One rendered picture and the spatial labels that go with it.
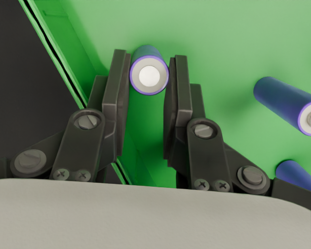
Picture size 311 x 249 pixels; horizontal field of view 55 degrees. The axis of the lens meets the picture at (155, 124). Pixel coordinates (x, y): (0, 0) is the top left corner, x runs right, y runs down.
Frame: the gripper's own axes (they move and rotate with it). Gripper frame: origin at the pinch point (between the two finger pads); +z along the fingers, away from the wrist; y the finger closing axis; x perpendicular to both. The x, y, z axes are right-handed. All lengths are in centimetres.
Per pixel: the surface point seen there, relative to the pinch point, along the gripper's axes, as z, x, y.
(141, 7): 8.2, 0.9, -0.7
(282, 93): 3.2, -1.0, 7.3
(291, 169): 2.9, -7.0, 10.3
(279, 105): 2.5, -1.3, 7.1
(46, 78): 39, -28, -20
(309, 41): 7.8, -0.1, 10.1
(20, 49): 41, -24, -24
